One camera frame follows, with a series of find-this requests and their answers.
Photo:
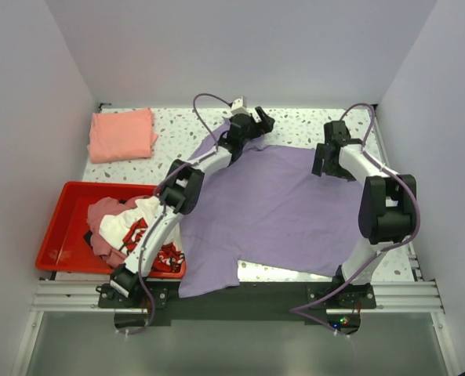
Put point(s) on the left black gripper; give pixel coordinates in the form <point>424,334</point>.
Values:
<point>265,125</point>

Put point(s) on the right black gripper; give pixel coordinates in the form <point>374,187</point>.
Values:
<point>317,165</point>

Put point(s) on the purple t shirt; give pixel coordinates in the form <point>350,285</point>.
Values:
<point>268,208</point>

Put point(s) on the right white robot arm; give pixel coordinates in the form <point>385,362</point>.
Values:
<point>388,213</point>

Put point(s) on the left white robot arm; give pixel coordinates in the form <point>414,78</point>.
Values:
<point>178,195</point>

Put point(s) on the folded salmon pink t shirt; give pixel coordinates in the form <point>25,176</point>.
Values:
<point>121,136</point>

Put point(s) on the white and red t shirt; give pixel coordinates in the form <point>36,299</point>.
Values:
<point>123,232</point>

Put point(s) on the dusty pink t shirt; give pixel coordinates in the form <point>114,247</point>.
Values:
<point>101,248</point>

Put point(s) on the red plastic tray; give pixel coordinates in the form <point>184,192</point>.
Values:
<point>64,248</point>

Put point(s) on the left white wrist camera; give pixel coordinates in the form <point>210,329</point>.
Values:
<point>238,106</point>

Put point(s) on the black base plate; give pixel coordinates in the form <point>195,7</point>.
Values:
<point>261,301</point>

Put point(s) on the aluminium frame rail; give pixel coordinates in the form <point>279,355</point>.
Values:
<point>66,296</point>

